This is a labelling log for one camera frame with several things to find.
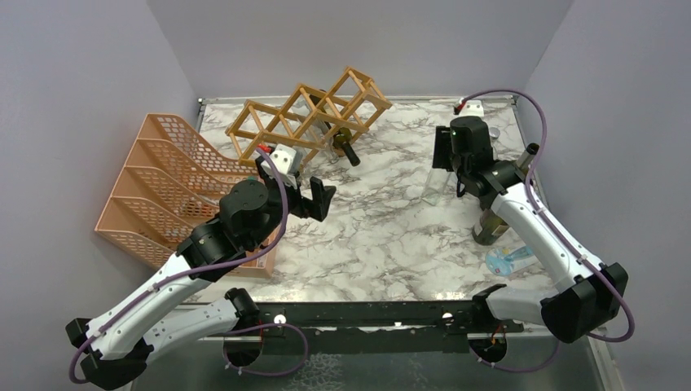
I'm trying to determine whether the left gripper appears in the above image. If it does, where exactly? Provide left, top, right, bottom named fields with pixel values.
left=247, top=158, right=336, bottom=250

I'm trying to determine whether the clear square glass bottle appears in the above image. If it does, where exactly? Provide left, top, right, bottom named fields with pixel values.
left=420, top=168, right=452, bottom=206

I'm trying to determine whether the dark green wine bottle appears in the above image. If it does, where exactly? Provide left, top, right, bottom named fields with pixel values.
left=316, top=105, right=361, bottom=167

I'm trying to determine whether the green wine bottle front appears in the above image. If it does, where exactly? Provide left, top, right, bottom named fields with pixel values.
left=472, top=209, right=509, bottom=246

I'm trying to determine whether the wooden wine rack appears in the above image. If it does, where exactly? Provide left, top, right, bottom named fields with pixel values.
left=225, top=67, right=392, bottom=165

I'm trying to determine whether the tall clear glass bottle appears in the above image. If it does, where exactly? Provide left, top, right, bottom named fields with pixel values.
left=316, top=121, right=343, bottom=164

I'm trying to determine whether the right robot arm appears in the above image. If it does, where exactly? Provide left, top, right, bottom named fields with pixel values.
left=432, top=116, right=629, bottom=343

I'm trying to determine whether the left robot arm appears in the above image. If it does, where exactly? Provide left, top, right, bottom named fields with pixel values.
left=65, top=177, right=337, bottom=390

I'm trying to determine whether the clear bottle silver cap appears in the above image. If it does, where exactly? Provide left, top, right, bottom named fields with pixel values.
left=488, top=127, right=501, bottom=160

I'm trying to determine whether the peach plastic file rack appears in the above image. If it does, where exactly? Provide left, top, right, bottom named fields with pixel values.
left=95, top=113, right=257, bottom=269

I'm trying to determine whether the peach desk organizer tray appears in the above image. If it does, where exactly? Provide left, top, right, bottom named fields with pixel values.
left=226, top=228, right=279, bottom=279

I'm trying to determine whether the blue white packaged item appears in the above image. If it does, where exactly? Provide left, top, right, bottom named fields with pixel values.
left=485, top=246, right=538, bottom=276

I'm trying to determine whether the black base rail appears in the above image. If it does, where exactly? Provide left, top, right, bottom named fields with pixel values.
left=178, top=299, right=589, bottom=358

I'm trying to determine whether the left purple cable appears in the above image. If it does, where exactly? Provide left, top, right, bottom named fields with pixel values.
left=68, top=147, right=290, bottom=385

